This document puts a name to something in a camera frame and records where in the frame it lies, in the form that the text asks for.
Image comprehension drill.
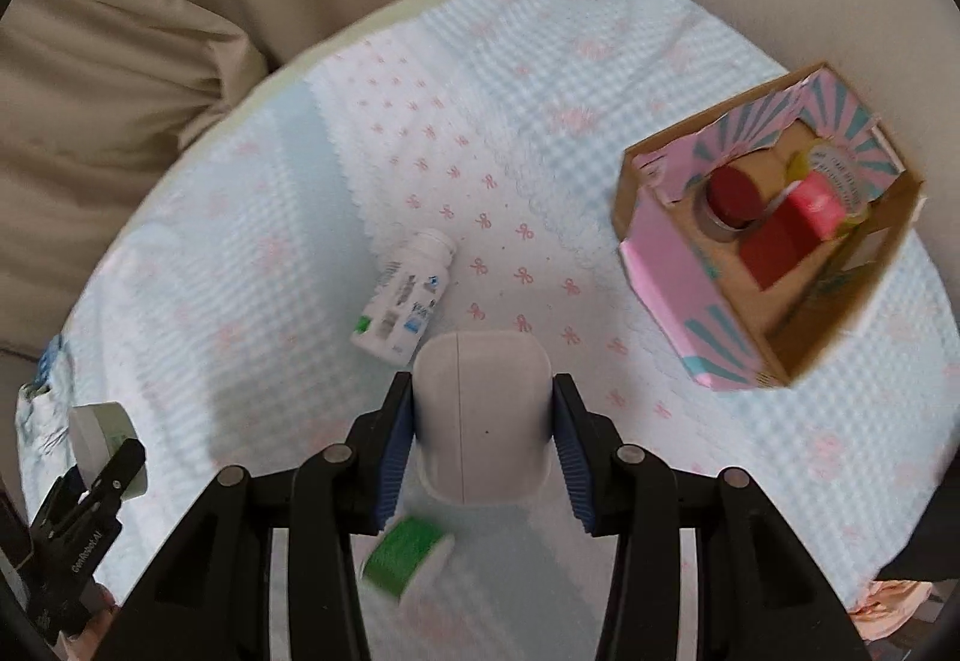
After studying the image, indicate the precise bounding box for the white round container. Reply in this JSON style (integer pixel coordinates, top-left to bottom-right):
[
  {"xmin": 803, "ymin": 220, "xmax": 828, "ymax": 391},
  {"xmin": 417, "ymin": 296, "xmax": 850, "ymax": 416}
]
[{"xmin": 68, "ymin": 401, "xmax": 139, "ymax": 489}]

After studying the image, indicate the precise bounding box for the white earbuds charging case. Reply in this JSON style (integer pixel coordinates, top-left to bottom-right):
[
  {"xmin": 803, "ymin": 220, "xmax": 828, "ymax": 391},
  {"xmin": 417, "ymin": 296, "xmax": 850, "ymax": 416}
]
[{"xmin": 413, "ymin": 331, "xmax": 553, "ymax": 507}]

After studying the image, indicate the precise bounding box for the white vitamin pill bottle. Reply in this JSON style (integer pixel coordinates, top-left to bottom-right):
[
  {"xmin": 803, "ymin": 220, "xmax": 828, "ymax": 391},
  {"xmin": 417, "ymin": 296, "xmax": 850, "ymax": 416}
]
[{"xmin": 350, "ymin": 229, "xmax": 457, "ymax": 367}]

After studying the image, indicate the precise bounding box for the person's hand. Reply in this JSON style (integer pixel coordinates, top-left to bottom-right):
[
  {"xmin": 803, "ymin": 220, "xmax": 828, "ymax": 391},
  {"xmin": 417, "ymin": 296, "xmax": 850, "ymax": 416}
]
[{"xmin": 65, "ymin": 588, "xmax": 119, "ymax": 661}]

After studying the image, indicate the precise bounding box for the pink cardboard box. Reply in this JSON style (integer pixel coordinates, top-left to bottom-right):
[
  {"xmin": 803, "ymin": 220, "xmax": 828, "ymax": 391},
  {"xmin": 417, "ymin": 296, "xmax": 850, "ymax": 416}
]
[{"xmin": 612, "ymin": 63, "xmax": 923, "ymax": 391}]

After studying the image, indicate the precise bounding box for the red block in box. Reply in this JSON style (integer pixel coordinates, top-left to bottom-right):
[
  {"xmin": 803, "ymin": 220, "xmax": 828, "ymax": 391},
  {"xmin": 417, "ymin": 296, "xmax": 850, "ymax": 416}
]
[{"xmin": 739, "ymin": 172, "xmax": 848, "ymax": 290}]

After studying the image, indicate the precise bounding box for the red cylinder in box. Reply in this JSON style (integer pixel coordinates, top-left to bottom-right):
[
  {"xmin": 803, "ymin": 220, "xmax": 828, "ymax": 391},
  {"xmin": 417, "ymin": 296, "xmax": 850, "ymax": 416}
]
[{"xmin": 693, "ymin": 166, "xmax": 765, "ymax": 244}]

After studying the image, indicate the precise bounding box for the beige sofa cushion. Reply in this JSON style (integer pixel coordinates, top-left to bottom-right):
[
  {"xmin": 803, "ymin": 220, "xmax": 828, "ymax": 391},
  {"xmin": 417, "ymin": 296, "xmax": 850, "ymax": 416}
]
[{"xmin": 2, "ymin": 0, "xmax": 267, "ymax": 357}]

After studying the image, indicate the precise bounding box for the blue pink patterned tablecloth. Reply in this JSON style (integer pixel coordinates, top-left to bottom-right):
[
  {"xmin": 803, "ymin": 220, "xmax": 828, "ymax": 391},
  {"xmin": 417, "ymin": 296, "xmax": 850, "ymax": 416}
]
[{"xmin": 16, "ymin": 0, "xmax": 958, "ymax": 659}]

